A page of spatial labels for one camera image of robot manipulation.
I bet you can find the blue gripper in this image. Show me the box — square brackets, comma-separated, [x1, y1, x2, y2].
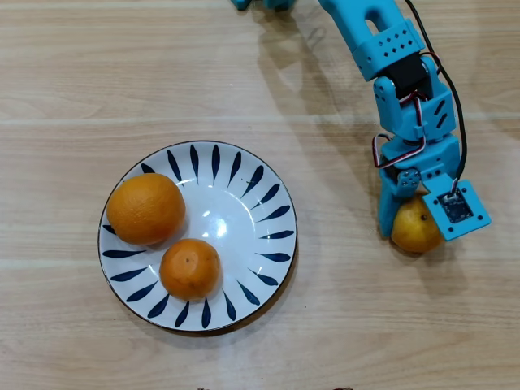
[377, 133, 462, 238]

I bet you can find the yellowish orange mandarin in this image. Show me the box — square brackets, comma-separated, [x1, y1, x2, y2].
[389, 193, 446, 254]

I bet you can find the small deep orange mandarin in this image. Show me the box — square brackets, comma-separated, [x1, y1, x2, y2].
[158, 238, 223, 302]

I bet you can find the large orange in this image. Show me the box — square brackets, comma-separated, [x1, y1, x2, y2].
[106, 172, 187, 247]

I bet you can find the white plate with blue petals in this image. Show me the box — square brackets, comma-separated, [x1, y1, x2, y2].
[97, 141, 299, 333]

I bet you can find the wrist camera in blue mount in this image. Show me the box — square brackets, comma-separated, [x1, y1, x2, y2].
[420, 178, 492, 241]

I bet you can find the black camera cable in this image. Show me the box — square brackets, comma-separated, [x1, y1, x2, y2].
[404, 0, 468, 200]

